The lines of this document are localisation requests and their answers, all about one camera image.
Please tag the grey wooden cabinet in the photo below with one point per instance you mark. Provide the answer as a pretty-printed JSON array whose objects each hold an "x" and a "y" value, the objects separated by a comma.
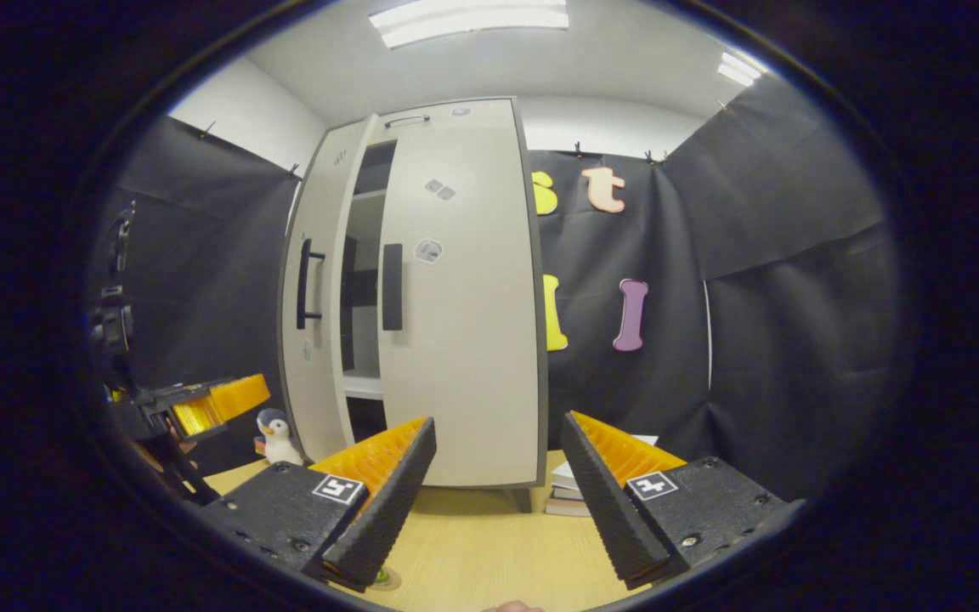
[{"x": 366, "y": 340}]

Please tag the thick pale book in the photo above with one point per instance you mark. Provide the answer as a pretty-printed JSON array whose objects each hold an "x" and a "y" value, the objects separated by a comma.
[{"x": 566, "y": 507}]

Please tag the grey cabinet door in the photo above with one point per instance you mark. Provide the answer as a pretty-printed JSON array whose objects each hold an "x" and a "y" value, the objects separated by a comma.
[
  {"x": 472, "y": 357},
  {"x": 319, "y": 195}
]

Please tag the black backdrop cloth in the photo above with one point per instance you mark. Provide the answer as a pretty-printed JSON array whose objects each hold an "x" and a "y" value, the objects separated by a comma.
[
  {"x": 778, "y": 340},
  {"x": 200, "y": 255}
]

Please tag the white picture cover book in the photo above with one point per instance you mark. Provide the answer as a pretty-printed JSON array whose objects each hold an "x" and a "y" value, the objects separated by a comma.
[{"x": 574, "y": 476}]

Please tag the penguin plush toy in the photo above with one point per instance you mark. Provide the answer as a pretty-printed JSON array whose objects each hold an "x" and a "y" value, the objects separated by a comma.
[{"x": 277, "y": 442}]

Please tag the round cork coaster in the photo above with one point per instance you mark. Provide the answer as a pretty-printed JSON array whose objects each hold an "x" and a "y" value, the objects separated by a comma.
[{"x": 394, "y": 582}]

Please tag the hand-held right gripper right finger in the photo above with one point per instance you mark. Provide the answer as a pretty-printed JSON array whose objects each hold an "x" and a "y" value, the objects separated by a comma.
[{"x": 604, "y": 501}]

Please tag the small ceiling light panel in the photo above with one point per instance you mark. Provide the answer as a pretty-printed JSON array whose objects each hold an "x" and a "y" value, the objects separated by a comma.
[{"x": 743, "y": 70}]

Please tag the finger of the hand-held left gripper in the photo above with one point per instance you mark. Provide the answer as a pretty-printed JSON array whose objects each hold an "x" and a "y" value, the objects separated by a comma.
[{"x": 230, "y": 399}]

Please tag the large ceiling light panel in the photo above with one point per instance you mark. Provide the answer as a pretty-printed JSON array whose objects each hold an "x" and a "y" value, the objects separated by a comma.
[{"x": 468, "y": 21}]

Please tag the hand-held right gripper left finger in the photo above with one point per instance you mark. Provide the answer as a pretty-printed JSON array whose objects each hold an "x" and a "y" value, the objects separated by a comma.
[{"x": 392, "y": 501}]

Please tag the green label tea bottle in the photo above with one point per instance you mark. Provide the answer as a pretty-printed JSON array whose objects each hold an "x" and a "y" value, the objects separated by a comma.
[{"x": 381, "y": 576}]

